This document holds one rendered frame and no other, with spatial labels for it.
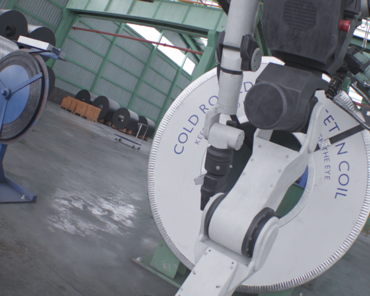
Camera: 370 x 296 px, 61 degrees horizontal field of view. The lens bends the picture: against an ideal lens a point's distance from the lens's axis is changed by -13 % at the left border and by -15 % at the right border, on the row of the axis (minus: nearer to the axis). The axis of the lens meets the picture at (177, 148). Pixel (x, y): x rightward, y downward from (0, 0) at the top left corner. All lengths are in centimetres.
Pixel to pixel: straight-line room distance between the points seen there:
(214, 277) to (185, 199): 93
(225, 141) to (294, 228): 70
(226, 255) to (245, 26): 64
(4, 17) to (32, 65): 1070
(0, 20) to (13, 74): 1053
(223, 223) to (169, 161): 101
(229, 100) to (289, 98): 29
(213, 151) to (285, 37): 46
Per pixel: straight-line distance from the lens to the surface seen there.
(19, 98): 229
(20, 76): 234
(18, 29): 1332
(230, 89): 106
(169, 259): 207
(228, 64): 106
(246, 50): 103
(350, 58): 164
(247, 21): 105
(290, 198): 416
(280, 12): 88
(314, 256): 166
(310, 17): 86
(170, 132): 188
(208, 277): 94
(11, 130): 229
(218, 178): 116
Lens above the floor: 76
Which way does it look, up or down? 1 degrees down
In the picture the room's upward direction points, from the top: 22 degrees clockwise
